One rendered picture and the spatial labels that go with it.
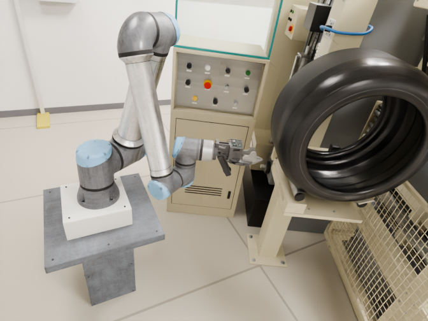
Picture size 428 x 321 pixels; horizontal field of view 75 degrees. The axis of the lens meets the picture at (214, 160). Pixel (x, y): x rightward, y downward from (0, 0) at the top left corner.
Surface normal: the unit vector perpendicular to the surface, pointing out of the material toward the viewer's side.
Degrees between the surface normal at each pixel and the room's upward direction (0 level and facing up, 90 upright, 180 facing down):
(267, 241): 90
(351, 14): 90
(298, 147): 91
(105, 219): 90
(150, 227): 0
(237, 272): 0
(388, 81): 80
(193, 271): 0
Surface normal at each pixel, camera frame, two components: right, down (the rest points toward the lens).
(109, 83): 0.44, 0.55
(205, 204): -0.01, 0.57
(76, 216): 0.12, -0.86
